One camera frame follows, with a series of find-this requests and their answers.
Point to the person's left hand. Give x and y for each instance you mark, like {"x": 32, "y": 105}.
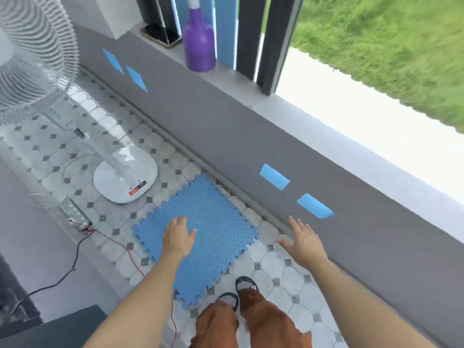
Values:
{"x": 176, "y": 239}

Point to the person's right hand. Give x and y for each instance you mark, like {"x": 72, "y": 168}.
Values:
{"x": 308, "y": 246}

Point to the person's left thumb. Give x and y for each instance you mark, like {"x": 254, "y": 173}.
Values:
{"x": 191, "y": 234}

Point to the person's right thumb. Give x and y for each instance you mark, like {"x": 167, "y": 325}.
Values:
{"x": 285, "y": 244}

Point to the person's left forearm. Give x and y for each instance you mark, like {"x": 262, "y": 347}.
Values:
{"x": 141, "y": 304}

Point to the person's right forearm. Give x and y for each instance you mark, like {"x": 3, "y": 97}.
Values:
{"x": 359, "y": 308}

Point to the blue foam puzzle mat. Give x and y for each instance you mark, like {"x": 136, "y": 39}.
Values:
{"x": 217, "y": 221}

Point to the blue tape piece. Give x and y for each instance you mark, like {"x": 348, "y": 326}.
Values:
{"x": 136, "y": 78}
{"x": 113, "y": 61}
{"x": 274, "y": 176}
{"x": 315, "y": 206}

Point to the black sandal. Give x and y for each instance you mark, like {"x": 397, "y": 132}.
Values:
{"x": 228, "y": 299}
{"x": 247, "y": 283}

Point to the orange trousers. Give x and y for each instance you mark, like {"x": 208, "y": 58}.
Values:
{"x": 268, "y": 322}

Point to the white standing fan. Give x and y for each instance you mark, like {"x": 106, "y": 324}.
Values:
{"x": 123, "y": 173}

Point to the white power strip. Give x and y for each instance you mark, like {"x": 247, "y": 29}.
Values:
{"x": 75, "y": 213}

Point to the black cabinet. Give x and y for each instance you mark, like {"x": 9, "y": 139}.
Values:
{"x": 58, "y": 331}

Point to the purple spray bottle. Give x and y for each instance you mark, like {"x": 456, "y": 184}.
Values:
{"x": 198, "y": 43}

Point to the black smartphone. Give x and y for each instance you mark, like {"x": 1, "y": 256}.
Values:
{"x": 159, "y": 34}

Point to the blue railing panel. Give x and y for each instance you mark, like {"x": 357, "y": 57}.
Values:
{"x": 226, "y": 28}

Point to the green lawn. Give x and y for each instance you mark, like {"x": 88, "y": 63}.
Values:
{"x": 391, "y": 43}

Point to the white concrete pillar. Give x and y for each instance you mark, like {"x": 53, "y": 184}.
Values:
{"x": 108, "y": 14}

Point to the dark grey railing post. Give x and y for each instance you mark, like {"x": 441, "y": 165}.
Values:
{"x": 279, "y": 43}
{"x": 251, "y": 32}

